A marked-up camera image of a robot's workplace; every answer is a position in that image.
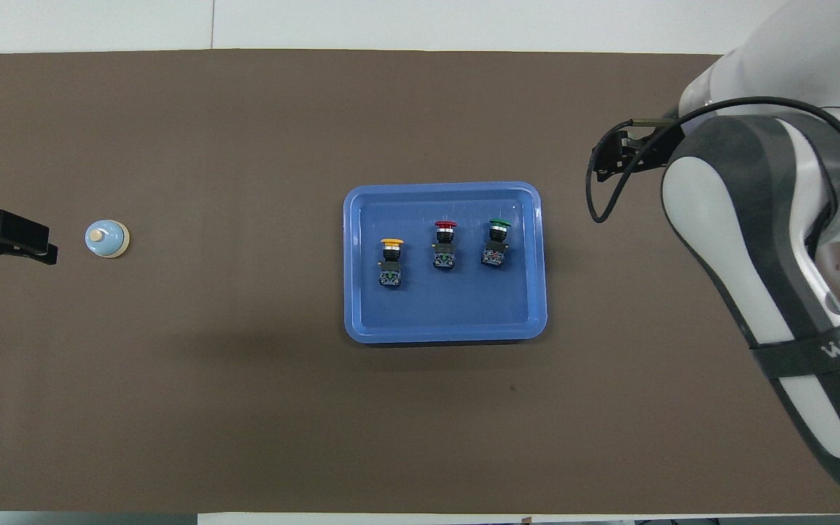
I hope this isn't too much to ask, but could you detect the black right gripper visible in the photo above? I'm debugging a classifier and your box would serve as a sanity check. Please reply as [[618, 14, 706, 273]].
[[592, 119, 683, 182]]

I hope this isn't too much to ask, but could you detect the green push button switch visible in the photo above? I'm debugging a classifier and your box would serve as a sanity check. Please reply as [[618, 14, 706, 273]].
[[481, 218, 513, 268]]

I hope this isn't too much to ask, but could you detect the red push button switch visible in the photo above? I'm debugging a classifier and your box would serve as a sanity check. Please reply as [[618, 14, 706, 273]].
[[432, 219, 459, 271]]

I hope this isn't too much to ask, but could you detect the yellow push button switch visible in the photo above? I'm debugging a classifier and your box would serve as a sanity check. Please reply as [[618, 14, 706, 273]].
[[378, 238, 405, 288]]

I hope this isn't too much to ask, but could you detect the light blue desk bell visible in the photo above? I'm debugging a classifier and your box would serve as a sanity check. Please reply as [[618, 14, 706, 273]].
[[85, 219, 131, 259]]

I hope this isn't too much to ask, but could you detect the blue plastic tray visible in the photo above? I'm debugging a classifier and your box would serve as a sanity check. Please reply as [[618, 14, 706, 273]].
[[343, 182, 548, 345]]

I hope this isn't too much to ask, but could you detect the brown table mat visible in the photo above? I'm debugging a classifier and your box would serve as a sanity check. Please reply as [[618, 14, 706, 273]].
[[0, 49, 840, 516]]

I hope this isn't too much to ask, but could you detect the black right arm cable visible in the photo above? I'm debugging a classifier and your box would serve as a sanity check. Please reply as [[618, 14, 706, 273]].
[[586, 96, 840, 224]]

